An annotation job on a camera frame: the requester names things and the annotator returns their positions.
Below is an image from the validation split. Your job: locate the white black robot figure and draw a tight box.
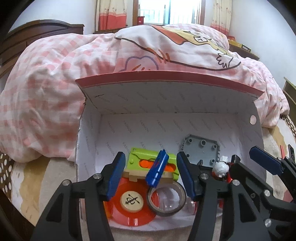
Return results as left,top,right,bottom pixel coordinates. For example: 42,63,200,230
212,156,232,183

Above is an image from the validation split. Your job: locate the black tape roll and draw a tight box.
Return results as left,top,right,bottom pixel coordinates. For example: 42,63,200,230
147,181,187,217

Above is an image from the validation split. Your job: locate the grey building plate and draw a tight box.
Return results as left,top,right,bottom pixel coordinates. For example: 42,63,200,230
181,134,220,168

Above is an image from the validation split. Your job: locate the red plastic cone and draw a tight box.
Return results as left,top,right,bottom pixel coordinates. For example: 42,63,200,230
104,177,156,227

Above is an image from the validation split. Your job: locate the blue toy part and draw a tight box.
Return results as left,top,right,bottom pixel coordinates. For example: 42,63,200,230
145,150,169,188

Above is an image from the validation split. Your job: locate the round wooden chess piece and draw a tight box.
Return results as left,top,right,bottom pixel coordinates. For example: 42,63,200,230
120,191,144,213

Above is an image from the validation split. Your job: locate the green orange utility knife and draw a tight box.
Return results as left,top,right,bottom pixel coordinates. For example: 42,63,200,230
125,148,179,181

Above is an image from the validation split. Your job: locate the wooden block piece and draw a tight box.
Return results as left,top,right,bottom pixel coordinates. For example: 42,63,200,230
122,170,174,183

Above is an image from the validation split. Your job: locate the clear plastic bottle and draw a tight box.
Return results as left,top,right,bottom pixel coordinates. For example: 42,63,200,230
158,187,198,217

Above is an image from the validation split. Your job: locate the black remote control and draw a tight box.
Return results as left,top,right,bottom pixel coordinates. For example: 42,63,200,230
288,144,295,162

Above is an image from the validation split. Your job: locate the beige fleece blanket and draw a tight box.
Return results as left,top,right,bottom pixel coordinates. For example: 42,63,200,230
10,120,295,240

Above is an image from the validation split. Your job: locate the red cardboard box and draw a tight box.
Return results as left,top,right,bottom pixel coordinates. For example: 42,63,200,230
75,70,266,232

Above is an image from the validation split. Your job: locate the wooden shelf unit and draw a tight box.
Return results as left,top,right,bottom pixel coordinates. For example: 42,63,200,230
283,77,296,110

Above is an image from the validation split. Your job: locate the wooden side table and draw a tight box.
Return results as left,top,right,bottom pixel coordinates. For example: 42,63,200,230
229,44,259,61

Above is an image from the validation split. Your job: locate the yellow box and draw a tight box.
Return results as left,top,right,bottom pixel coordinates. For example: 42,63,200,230
228,36,251,52

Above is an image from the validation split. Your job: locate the pink checkered duvet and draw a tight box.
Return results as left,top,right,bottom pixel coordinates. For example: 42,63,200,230
1,24,290,163

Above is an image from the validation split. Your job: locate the right window curtain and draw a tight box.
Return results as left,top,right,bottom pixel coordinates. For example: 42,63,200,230
210,0,232,36

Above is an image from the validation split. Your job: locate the window curtain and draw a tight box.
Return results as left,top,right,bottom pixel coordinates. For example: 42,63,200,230
95,0,127,31
210,0,232,36

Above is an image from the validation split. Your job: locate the dark wooden headboard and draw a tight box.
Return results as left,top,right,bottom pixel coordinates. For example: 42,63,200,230
1,20,84,77

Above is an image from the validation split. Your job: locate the left window curtain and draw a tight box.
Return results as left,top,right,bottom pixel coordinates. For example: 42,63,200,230
95,0,127,31

